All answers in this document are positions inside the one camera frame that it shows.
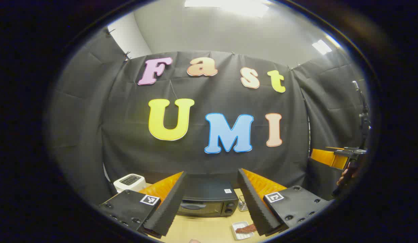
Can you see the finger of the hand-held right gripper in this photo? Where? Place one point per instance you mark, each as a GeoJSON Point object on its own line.
{"type": "Point", "coordinates": [325, 157]}

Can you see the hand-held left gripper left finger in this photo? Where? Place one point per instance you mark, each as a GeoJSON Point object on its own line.
{"type": "Point", "coordinates": [168, 206]}

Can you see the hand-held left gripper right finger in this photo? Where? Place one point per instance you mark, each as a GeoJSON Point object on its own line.
{"type": "Point", "coordinates": [258, 209]}

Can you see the red meat piece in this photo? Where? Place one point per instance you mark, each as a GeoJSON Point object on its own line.
{"type": "Point", "coordinates": [245, 228]}

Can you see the black electric oven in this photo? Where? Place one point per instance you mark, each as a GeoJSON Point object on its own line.
{"type": "Point", "coordinates": [205, 194]}

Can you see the metal mesh holder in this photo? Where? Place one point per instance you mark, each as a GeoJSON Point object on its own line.
{"type": "Point", "coordinates": [243, 203]}

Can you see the small white rectangular tray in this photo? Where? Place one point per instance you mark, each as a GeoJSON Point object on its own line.
{"type": "Point", "coordinates": [238, 235]}

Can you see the white toaster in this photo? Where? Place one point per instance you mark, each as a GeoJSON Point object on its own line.
{"type": "Point", "coordinates": [129, 182]}

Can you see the black backdrop cloth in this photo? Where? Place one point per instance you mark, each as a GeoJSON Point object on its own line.
{"type": "Point", "coordinates": [209, 162]}

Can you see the ceiling light panel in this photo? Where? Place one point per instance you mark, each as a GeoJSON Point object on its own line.
{"type": "Point", "coordinates": [229, 6]}
{"type": "Point", "coordinates": [322, 46]}

